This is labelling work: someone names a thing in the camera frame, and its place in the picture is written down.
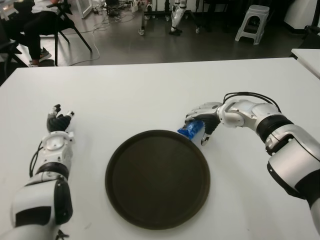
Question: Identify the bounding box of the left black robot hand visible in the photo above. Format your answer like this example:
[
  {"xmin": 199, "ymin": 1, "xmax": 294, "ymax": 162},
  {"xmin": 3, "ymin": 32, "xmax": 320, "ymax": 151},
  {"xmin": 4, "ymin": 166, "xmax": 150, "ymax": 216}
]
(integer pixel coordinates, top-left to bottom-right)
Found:
[{"xmin": 46, "ymin": 103, "xmax": 76, "ymax": 133}]

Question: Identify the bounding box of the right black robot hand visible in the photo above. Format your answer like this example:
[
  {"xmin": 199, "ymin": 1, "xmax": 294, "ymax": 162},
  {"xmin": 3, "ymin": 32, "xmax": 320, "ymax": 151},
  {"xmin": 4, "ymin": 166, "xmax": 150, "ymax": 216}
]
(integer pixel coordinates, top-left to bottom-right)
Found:
[{"xmin": 184, "ymin": 101, "xmax": 223, "ymax": 147}]

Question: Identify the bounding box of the blue Oreo cookie pack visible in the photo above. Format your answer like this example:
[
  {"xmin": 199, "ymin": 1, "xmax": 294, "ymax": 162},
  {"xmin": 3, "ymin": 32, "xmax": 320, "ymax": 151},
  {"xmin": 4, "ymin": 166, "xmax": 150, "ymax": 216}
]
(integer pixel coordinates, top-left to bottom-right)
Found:
[{"xmin": 177, "ymin": 119, "xmax": 205, "ymax": 142}]

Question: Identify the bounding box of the round dark brown tray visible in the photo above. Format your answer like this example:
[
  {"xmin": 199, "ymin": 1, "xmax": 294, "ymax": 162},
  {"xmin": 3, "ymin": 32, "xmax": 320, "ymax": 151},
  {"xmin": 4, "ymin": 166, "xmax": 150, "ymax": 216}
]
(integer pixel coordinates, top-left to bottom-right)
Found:
[{"xmin": 104, "ymin": 129, "xmax": 210, "ymax": 230}]

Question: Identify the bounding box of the black chair with armrest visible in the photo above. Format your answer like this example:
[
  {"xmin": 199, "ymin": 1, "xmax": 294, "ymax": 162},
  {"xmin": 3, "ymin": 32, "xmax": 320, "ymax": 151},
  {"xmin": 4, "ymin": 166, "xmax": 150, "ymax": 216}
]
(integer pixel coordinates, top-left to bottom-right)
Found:
[{"xmin": 0, "ymin": 41, "xmax": 28, "ymax": 83}]

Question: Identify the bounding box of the person in black trousers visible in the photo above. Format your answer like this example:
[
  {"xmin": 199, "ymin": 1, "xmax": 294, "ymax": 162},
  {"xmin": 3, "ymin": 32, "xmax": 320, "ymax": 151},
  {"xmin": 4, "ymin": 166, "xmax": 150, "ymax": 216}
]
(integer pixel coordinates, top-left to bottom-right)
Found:
[{"xmin": 0, "ymin": 0, "xmax": 61, "ymax": 68}]

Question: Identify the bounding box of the black office chair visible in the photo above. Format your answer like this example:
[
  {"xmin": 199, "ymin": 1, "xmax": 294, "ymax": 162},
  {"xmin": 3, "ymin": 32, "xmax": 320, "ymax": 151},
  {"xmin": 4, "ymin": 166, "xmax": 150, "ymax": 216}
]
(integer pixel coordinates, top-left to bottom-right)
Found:
[{"xmin": 46, "ymin": 0, "xmax": 93, "ymax": 66}]

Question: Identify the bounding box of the white humanoid robot leg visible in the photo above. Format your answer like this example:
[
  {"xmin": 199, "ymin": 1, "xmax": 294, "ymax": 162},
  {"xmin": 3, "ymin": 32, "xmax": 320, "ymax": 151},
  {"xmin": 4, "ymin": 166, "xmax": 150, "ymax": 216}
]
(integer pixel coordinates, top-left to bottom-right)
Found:
[{"xmin": 168, "ymin": 0, "xmax": 187, "ymax": 36}]

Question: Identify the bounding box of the grey plastic stool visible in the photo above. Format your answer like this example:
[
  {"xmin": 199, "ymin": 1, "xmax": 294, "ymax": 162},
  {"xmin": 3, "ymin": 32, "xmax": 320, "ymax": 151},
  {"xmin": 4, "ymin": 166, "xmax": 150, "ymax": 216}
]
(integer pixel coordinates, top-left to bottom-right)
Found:
[{"xmin": 234, "ymin": 4, "xmax": 270, "ymax": 46}]

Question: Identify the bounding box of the white side table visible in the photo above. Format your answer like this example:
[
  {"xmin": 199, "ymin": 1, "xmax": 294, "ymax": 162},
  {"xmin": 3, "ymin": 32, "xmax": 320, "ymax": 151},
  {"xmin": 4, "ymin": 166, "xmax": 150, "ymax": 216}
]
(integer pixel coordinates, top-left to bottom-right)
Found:
[{"xmin": 291, "ymin": 48, "xmax": 320, "ymax": 80}]

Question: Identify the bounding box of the white framed board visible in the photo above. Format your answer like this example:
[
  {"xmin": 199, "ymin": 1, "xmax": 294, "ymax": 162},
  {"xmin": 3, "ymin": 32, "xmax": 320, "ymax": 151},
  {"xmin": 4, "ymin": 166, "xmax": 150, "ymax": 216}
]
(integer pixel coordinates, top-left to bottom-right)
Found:
[{"xmin": 74, "ymin": 0, "xmax": 94, "ymax": 20}]

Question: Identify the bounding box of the black armchair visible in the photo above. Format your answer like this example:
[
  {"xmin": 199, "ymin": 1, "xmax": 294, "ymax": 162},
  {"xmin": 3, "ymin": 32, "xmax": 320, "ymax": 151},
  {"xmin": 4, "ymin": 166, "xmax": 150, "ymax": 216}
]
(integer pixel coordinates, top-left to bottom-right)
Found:
[{"xmin": 298, "ymin": 24, "xmax": 320, "ymax": 50}]

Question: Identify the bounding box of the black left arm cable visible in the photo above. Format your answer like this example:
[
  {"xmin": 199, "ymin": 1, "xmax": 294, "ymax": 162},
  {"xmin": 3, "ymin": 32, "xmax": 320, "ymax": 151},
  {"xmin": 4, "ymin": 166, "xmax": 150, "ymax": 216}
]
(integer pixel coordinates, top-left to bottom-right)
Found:
[{"xmin": 28, "ymin": 141, "xmax": 71, "ymax": 240}]

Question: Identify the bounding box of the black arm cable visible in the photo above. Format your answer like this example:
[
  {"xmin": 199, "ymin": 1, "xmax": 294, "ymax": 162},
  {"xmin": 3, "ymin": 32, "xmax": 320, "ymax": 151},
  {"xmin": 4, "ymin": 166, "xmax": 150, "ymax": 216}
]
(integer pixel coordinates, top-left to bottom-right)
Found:
[
  {"xmin": 28, "ymin": 141, "xmax": 71, "ymax": 240},
  {"xmin": 221, "ymin": 91, "xmax": 282, "ymax": 113}
]

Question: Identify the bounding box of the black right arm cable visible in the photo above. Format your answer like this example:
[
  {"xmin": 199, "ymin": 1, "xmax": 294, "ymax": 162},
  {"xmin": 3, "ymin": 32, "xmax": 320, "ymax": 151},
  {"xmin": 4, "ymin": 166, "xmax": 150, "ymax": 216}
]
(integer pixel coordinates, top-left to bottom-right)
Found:
[{"xmin": 221, "ymin": 91, "xmax": 282, "ymax": 113}]

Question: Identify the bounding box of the white floor cable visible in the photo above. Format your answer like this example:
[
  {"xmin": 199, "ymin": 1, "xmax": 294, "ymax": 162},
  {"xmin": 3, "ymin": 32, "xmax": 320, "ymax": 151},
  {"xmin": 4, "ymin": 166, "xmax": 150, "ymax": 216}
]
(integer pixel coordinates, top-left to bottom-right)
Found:
[{"xmin": 74, "ymin": 13, "xmax": 118, "ymax": 62}]

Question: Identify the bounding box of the black wheeled metal frame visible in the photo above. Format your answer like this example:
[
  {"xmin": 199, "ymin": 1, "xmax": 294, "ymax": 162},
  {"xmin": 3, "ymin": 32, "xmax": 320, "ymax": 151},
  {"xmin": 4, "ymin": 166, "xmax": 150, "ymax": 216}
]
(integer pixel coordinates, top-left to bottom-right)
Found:
[{"xmin": 137, "ymin": 0, "xmax": 202, "ymax": 37}]

